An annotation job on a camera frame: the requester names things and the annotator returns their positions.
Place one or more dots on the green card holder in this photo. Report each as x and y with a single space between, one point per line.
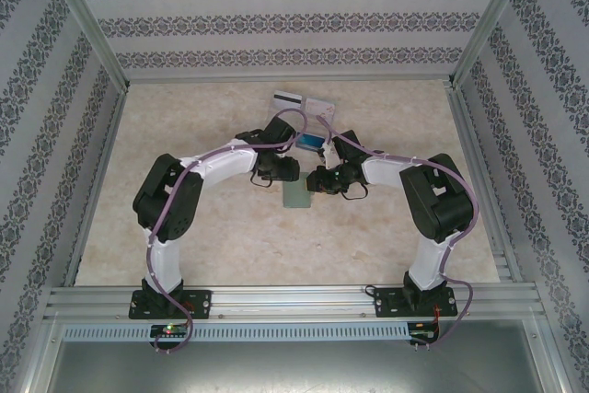
296 197

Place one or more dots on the magnetic stripe card stack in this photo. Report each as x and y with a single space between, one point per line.
287 99

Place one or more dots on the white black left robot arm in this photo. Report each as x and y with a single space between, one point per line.
221 163

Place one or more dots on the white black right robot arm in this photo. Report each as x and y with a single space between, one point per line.
384 172

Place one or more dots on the blue printed card stack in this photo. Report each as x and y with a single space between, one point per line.
310 141

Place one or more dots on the controller board with LED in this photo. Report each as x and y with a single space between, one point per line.
170 330
425 331

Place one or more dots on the grey metal panel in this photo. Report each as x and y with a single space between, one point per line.
294 370

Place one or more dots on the aluminium back rail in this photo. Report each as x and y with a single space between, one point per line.
207 77

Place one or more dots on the aluminium side rail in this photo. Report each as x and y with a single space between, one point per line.
472 135
111 135

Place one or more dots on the aluminium mounting rail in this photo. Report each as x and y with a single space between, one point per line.
294 303

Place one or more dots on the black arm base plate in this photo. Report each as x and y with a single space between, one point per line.
386 303
200 303

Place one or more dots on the aluminium frame post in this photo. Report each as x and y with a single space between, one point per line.
89 20
488 20

